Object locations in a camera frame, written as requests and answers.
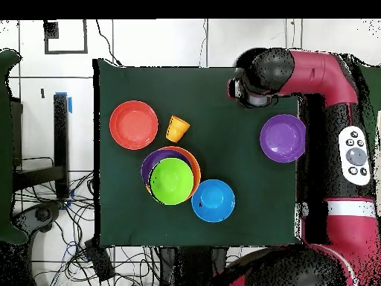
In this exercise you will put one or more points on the orange cup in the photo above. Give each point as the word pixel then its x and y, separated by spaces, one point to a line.
pixel 177 128

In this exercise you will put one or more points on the purple bowl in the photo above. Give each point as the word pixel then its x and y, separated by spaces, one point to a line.
pixel 281 138
pixel 148 162

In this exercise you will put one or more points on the large orange bowl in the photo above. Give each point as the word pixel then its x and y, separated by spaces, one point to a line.
pixel 196 169

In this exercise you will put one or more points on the green bowl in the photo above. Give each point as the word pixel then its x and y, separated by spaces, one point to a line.
pixel 172 181

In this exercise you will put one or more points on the blue bowl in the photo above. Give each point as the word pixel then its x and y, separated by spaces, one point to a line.
pixel 214 201

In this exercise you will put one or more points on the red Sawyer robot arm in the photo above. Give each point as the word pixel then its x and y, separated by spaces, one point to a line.
pixel 327 77

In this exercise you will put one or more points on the dark green tablecloth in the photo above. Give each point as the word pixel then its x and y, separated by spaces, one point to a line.
pixel 193 98

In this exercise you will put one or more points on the red shallow bowl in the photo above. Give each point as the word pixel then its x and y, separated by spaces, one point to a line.
pixel 134 124

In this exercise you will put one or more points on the green cloth side table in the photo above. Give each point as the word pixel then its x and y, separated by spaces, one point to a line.
pixel 6 149
pixel 372 89

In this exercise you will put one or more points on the blue tape strip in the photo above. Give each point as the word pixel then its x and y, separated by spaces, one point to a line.
pixel 70 105

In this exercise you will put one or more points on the black metal stand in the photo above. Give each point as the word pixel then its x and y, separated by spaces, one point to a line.
pixel 61 143

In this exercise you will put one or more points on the black power brick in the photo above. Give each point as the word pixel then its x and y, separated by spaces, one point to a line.
pixel 99 260

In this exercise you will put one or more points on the black pedestal leg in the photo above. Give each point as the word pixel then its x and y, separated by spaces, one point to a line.
pixel 41 214

